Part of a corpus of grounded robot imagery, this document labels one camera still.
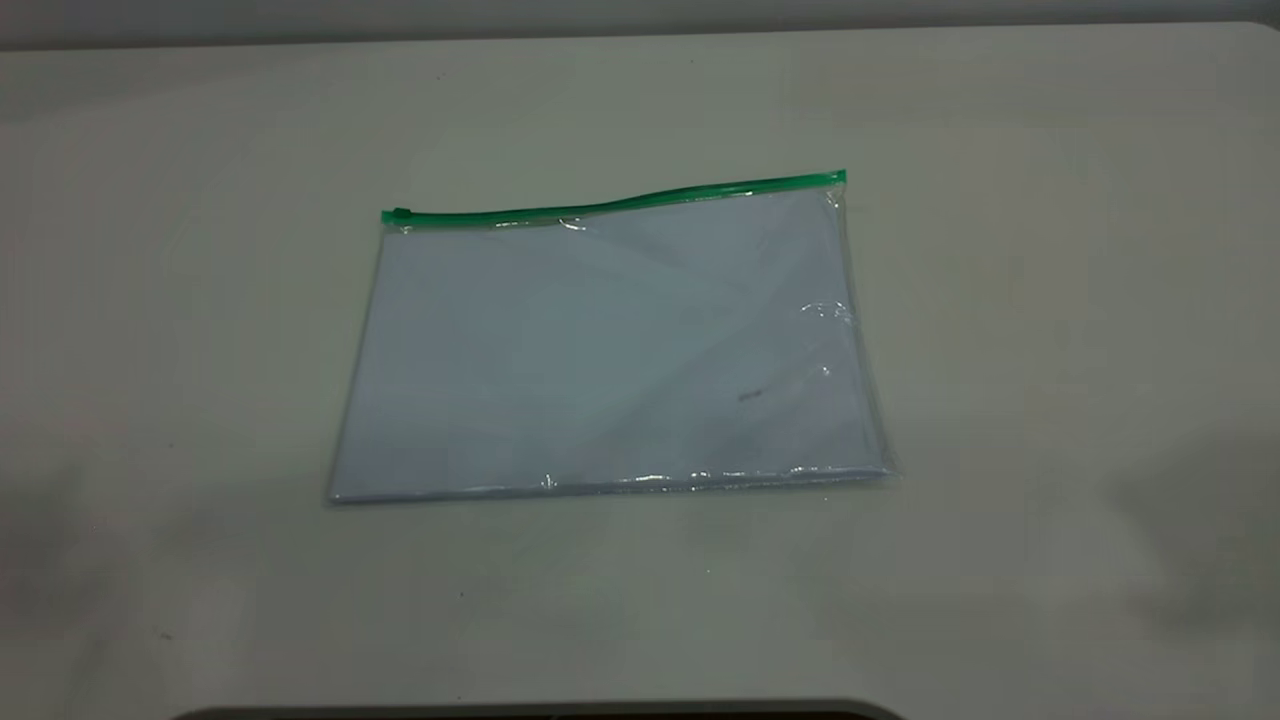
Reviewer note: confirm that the clear zip bag green zipper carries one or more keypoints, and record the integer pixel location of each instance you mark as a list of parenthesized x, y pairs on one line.
[(610, 350)]

